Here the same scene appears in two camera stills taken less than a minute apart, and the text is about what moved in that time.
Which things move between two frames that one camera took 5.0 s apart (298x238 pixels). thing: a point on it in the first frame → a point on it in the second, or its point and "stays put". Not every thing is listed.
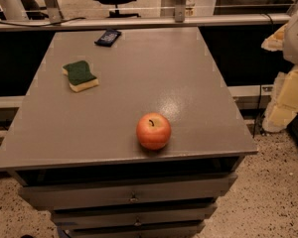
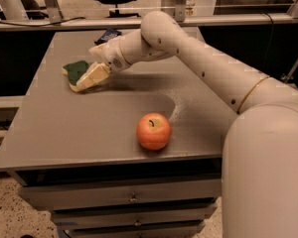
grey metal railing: (55, 19) stays put
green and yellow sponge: (79, 75) stays put
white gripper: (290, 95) → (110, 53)
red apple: (153, 130) stays put
